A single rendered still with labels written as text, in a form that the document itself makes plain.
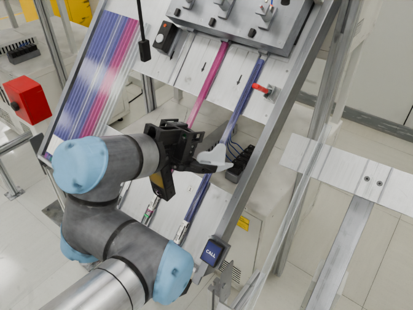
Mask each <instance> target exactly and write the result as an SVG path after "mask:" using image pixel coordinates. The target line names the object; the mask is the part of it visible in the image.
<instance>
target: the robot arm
mask: <svg viewBox="0 0 413 310"><path fill-rule="evenodd" d="M167 121H174V122H167ZM178 121H179V119H161V121H160V125H159V127H157V126H156V125H154V124H151V123H147V124H145V127H144V132H143V133H134V134H126V135H110V136H102V137H96V136H87V137H83V138H78V139H73V140H66V141H64V142H62V143H60V144H59V145H58V146H57V148H56V149H55V151H54V153H53V156H52V167H53V170H54V172H53V177H54V179H55V182H56V184H57V185H58V186H59V187H60V189H62V190H63V191H64V192H66V193H67V195H66V203H65V210H64V215H63V221H62V222H61V226H60V234H61V239H60V249H61V252H62V254H64V256H65V257H67V259H69V260H71V261H74V260H76V261H79V263H93V262H96V261H98V260H100V261H101V262H102V263H101V264H100V265H98V266H97V267H96V268H95V269H93V270H92V271H90V272H89V273H88V274H86V275H85V276H84V277H82V278H81V279H79V280H78V281H77V282H75V283H74V284H72V285H71V286H70V287H68V288H67V289H66V290H65V291H63V292H62V293H60V294H59V295H58V296H56V297H55V298H54V299H52V300H51V301H49V302H48V303H47V304H45V305H44V306H43V307H41V308H40V309H38V310H140V309H141V308H142V307H143V306H144V305H145V304H146V303H147V302H148V301H149V300H150V299H151V298H152V299H153V301H155V302H159V303H160V304H162V305H169V304H171V303H172V302H174V301H175V300H177V298H178V297H179V296H180V295H181V294H182V292H183V291H184V289H185V288H186V286H187V284H188V282H189V280H190V278H191V275H192V272H193V268H194V260H193V257H192V255H191V254H190V253H189V252H187V251H185V250H184V249H183V248H181V247H180V246H178V245H176V244H175V243H174V241H173V240H168V239H167V238H165V237H163V236H162V235H160V234H159V233H157V232H155V231H153V230H152V229H150V228H148V227H147V226H145V225H144V224H142V223H140V222H139V221H137V220H136V219H134V218H132V217H130V216H129V215H127V214H126V213H124V212H122V211H120V210H119V209H117V203H118V200H119V191H120V185H121V183H123V182H126V181H132V180H137V179H140V178H144V177H149V179H150V182H151V186H152V190H153V193H154V194H155V195H156V196H157V197H159V198H161V199H164V200H165V201H167V202H168V201H169V200H170V199H171V198H172V197H173V196H174V195H175V194H176V192H175V186H174V182H173V177H172V172H171V170H172V169H173V170H175V171H179V172H184V171H185V172H193V173H202V174H205V173H215V172H220V171H223V170H225V169H228V168H231V167H233V165H234V164H233V163H230V162H225V158H226V146H225V144H223V143H219V144H217V145H216V146H215V147H214V148H213V150H212V151H209V152H208V151H202V152H200V153H198V155H197V161H193V156H194V152H195V149H196V147H197V144H198V143H202V141H203V137H204V134H205V131H202V132H195V131H193V130H191V129H190V128H188V124H186V123H184V122H178ZM165 125H166V126H165ZM197 134H200V136H199V137H198V135H197Z"/></svg>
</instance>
